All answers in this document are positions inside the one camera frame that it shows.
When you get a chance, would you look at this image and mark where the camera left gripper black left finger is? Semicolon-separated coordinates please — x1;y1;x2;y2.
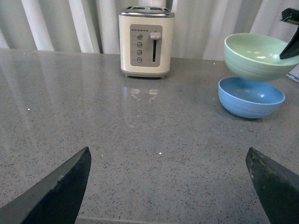
0;147;91;224

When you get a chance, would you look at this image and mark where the black finger of the camera right gripper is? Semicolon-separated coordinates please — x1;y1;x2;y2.
279;29;299;59

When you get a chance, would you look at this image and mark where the camera left gripper black right finger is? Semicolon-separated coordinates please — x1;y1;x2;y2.
245;147;299;224

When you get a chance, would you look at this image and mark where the green bowl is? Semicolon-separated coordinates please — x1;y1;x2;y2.
224;33;299;82

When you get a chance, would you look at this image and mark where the blue bowl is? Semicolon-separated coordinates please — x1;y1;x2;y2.
218;77;285;119

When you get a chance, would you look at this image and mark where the clear plastic container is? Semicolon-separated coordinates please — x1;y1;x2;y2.
287;65;299;82

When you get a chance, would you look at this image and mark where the cream toaster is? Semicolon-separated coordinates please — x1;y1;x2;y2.
119;6;175;78

